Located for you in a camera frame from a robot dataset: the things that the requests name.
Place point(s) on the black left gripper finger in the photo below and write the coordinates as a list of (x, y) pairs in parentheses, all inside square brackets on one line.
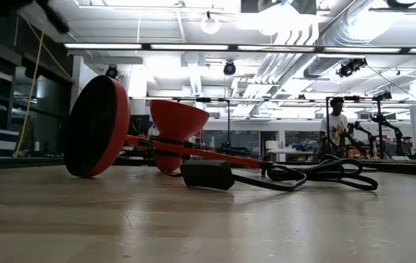
[(56, 20)]

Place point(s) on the red desk lamp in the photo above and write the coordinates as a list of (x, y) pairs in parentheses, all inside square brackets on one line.
[(120, 120)]

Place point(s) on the black background robot arm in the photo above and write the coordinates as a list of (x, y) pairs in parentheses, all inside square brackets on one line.
[(363, 131)]

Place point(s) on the black computer monitor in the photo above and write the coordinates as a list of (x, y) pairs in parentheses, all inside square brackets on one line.
[(139, 126)]

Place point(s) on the white globe pendant lamp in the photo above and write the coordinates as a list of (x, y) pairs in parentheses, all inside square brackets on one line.
[(210, 25)]

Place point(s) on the black ceiling projector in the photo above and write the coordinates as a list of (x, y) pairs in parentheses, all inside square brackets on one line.
[(350, 67)]

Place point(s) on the standing person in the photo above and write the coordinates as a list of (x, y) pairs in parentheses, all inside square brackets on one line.
[(336, 128)]

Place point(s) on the red crate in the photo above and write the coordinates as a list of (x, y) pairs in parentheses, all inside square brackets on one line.
[(357, 150)]

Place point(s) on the black ceiling camera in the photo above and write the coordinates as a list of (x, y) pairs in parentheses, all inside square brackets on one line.
[(229, 68), (112, 71)]

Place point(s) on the black inline switch box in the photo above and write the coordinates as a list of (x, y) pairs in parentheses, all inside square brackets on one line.
[(207, 174)]

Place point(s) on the silver ceiling air duct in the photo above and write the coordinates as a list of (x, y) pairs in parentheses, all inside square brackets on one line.
[(339, 29)]

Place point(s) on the black camera stand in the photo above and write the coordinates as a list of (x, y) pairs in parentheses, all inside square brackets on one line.
[(380, 124)]

